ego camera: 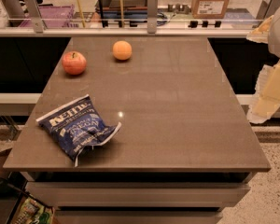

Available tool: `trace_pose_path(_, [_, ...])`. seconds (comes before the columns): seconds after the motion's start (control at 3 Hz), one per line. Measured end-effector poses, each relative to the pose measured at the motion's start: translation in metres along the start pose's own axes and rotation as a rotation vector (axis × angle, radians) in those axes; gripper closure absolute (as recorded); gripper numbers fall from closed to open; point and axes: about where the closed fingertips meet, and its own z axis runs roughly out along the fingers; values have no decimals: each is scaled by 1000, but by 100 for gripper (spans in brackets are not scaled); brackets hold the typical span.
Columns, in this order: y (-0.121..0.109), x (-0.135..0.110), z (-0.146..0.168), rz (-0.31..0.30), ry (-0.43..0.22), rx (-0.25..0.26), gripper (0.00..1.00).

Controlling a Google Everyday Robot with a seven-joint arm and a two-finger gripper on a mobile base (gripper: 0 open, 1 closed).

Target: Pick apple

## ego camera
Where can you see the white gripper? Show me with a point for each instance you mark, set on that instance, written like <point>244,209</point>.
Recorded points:
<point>267,96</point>

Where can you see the red apple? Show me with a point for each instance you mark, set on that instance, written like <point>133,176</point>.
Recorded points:
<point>74,63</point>

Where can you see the glass railing with metal posts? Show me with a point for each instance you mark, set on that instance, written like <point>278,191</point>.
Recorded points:
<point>161,17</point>

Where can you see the orange fruit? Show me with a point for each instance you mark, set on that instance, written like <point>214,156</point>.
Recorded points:
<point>122,50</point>

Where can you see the blue chip bag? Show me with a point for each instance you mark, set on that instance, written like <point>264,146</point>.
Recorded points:
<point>77,126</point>

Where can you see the purple plastic crate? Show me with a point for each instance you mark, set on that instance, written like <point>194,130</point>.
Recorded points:
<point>51,17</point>

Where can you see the upper table drawer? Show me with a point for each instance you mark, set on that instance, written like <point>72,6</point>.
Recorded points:
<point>138,194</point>

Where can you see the table drawer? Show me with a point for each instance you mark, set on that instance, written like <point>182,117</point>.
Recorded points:
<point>137,217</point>
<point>138,194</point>

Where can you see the lower table drawer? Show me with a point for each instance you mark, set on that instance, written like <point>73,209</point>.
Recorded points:
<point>137,217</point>

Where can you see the snack box on floor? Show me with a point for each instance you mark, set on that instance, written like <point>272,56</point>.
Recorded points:
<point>30,210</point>

